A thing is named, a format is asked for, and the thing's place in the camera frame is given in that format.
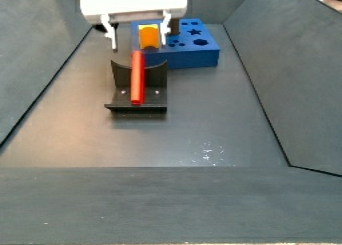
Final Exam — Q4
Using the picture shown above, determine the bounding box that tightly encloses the brown cylinder peg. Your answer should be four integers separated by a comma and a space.
168, 18, 180, 36

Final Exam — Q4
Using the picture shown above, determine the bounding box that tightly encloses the black curved fixture stand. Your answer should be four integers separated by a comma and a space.
104, 62, 167, 113

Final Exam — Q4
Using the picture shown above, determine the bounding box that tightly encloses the blue shape-sorter block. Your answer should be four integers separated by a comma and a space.
143, 18, 220, 69

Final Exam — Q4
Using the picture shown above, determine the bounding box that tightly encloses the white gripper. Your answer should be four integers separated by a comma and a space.
80, 0, 187, 51

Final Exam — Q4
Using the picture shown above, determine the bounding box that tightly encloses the red square-circle peg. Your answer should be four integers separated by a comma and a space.
130, 51, 144, 105

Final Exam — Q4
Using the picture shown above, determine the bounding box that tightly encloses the yellow arch block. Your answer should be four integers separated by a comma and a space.
138, 24, 160, 49

